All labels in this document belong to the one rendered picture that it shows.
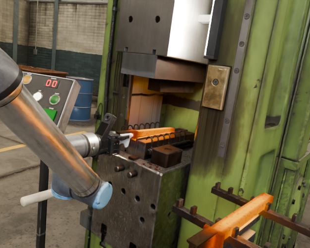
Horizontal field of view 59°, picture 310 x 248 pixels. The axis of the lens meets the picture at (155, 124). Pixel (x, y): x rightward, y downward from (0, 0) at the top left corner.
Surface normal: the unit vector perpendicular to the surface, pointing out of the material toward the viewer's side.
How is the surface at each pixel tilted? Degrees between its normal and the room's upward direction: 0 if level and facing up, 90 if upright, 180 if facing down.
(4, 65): 60
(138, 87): 90
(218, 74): 90
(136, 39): 90
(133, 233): 90
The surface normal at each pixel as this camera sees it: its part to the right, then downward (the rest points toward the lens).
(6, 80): 0.80, 0.15
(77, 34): -0.43, 0.08
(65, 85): -0.14, -0.34
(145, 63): -0.62, 0.07
